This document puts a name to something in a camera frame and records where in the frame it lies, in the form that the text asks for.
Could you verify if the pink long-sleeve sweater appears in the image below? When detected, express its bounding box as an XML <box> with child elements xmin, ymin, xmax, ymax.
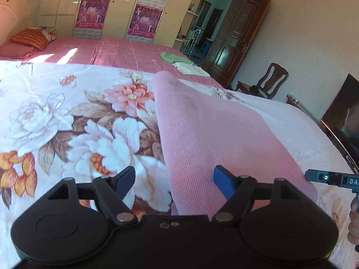
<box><xmin>152</xmin><ymin>71</ymin><xmax>318</xmax><ymax>216</ymax></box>

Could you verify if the person right hand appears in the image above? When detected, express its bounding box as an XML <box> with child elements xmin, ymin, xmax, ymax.
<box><xmin>347</xmin><ymin>198</ymin><xmax>359</xmax><ymax>245</ymax></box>

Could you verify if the black television screen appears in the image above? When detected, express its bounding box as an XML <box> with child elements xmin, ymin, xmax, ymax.
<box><xmin>321</xmin><ymin>74</ymin><xmax>359</xmax><ymax>165</ymax></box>

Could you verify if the white floral bed sheet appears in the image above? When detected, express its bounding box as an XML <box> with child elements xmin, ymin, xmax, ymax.
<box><xmin>1</xmin><ymin>61</ymin><xmax>358</xmax><ymax>268</ymax></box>

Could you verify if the dark wooden chair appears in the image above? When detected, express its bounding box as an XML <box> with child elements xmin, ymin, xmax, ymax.
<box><xmin>235</xmin><ymin>63</ymin><xmax>289</xmax><ymax>100</ymax></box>

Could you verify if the white folded cloth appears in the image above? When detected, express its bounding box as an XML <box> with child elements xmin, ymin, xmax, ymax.
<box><xmin>173</xmin><ymin>62</ymin><xmax>210</xmax><ymax>78</ymax></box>

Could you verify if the pink checkered bedspread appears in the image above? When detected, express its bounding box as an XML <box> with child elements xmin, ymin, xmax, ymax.
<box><xmin>8</xmin><ymin>37</ymin><xmax>221</xmax><ymax>88</ymax></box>

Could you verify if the green folded cloth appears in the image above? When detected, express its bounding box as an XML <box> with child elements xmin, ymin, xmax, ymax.
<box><xmin>160</xmin><ymin>52</ymin><xmax>195</xmax><ymax>66</ymax></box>

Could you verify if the dark brown wooden door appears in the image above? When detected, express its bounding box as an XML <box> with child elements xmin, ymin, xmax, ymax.
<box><xmin>202</xmin><ymin>0</ymin><xmax>271</xmax><ymax>88</ymax></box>

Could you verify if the pink pillow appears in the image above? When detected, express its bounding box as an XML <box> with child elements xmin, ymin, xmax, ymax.
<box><xmin>0</xmin><ymin>41</ymin><xmax>37</xmax><ymax>60</ymax></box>

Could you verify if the orange striped pillow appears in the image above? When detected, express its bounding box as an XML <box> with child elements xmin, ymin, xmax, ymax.
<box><xmin>10</xmin><ymin>27</ymin><xmax>57</xmax><ymax>50</ymax></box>

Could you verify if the lower right purple poster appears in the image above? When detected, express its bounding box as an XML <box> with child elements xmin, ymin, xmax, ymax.
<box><xmin>125</xmin><ymin>4</ymin><xmax>163</xmax><ymax>43</ymax></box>

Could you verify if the lower left purple poster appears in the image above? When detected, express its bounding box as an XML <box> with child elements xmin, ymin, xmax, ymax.
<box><xmin>73</xmin><ymin>0</ymin><xmax>110</xmax><ymax>40</ymax></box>

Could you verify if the cream built-in wardrobe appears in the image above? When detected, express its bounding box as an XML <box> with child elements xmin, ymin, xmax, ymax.
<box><xmin>37</xmin><ymin>0</ymin><xmax>202</xmax><ymax>50</ymax></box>

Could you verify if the cream wooden headboard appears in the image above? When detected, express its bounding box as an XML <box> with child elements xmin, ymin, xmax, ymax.
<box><xmin>0</xmin><ymin>0</ymin><xmax>32</xmax><ymax>45</ymax></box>

